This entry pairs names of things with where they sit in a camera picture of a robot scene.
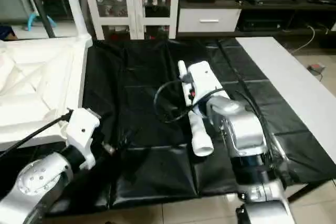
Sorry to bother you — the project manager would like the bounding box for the white plastic table leg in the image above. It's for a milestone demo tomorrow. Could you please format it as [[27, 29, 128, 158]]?
[[177, 60, 215, 158], [60, 0, 91, 42]]

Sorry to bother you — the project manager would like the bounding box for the white plastic table top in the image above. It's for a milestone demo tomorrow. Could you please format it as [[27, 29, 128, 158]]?
[[0, 34, 93, 152]]

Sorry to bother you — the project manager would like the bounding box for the black work mat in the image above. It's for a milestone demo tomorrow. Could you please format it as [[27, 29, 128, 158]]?
[[31, 37, 336, 215]]

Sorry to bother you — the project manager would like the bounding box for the white drawer unit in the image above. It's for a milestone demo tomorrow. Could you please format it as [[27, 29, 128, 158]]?
[[177, 8, 243, 34]]

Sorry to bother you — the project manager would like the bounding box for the white flat board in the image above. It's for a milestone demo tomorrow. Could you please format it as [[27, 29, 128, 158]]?
[[235, 36, 336, 166]]

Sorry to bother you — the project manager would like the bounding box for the white glass-door cabinet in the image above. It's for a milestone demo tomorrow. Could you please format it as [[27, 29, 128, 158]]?
[[81, 0, 182, 41]]

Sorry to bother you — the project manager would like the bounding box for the grey red floor plug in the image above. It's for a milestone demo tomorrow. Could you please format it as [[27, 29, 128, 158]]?
[[307, 62, 327, 76]]

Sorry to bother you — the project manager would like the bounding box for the light blue hooked pole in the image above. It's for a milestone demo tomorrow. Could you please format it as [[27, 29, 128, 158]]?
[[23, 11, 57, 33]]

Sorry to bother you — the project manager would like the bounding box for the blue plastic bag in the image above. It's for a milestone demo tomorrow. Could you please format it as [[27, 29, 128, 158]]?
[[0, 25, 17, 42]]

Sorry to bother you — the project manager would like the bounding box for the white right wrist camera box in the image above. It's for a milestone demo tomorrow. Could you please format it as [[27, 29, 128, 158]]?
[[186, 60, 233, 115]]

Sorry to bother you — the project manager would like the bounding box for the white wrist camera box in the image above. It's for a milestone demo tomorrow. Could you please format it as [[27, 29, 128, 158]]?
[[65, 107, 102, 170], [186, 60, 233, 115]]

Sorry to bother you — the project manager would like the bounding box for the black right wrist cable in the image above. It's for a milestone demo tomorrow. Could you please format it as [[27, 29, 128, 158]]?
[[153, 79, 212, 125]]

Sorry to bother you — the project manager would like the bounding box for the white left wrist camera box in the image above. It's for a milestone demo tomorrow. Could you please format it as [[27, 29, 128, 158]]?
[[65, 107, 102, 170]]

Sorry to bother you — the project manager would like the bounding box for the white floor cable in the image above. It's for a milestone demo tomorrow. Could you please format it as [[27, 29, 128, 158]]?
[[290, 23, 318, 55]]

